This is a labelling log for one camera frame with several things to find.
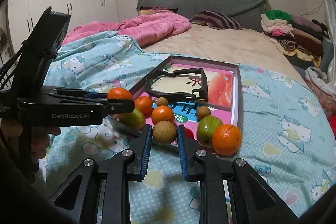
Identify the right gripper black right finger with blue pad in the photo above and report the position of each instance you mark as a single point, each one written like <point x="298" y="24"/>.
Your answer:
<point x="231" y="191"/>

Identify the beige bed sheet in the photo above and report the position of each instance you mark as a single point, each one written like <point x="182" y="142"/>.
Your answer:
<point x="232" y="46"/>

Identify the small brown longan fruit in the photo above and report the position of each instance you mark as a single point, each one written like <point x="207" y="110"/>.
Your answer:
<point x="162" y="101"/>

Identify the grey cardboard box tray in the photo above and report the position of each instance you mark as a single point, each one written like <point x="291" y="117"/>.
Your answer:
<point x="189" y="83"/>

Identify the large brown longan fruit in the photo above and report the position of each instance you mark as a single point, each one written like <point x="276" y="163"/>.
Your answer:
<point x="164" y="132"/>

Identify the pink quilt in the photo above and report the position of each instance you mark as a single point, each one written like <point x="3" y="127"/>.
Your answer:
<point x="145" y="29"/>

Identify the red cream booklet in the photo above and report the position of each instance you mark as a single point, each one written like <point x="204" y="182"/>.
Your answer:
<point x="219" y="82"/>

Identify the pink exercise book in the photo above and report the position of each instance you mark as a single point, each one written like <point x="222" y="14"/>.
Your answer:
<point x="185" y="112"/>

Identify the black plastic frame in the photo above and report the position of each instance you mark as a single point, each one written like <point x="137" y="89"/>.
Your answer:
<point x="196" y="95"/>

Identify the grey bed headboard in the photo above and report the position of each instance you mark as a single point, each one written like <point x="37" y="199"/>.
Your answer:
<point x="246" y="12"/>

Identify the striped purple pillow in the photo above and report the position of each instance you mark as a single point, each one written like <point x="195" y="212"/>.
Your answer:
<point x="215" y="20"/>

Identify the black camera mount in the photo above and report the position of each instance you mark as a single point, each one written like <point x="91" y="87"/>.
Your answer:
<point x="39" y="50"/>

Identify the person's left hand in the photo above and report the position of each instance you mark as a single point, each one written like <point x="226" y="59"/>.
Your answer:
<point x="40" y="137"/>

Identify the large orange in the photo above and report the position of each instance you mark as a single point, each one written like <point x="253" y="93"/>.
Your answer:
<point x="226" y="140"/>

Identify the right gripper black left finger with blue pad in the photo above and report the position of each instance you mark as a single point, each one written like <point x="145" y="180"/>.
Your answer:
<point x="103" y="185"/>

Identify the hello kitty blue quilt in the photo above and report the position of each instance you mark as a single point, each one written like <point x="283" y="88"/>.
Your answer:
<point x="287" y="138"/>

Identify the red cherry tomato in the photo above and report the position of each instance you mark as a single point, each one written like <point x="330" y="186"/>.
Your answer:
<point x="189" y="133"/>

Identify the pile of folded clothes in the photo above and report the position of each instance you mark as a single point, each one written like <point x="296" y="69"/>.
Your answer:
<point x="297" y="38"/>

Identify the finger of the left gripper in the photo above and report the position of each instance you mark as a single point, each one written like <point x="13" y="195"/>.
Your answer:
<point x="118" y="106"/>
<point x="97" y="94"/>

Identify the orange tangerine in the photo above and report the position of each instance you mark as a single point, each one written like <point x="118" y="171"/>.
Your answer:
<point x="144" y="104"/>
<point x="162" y="113"/>
<point x="119" y="94"/>

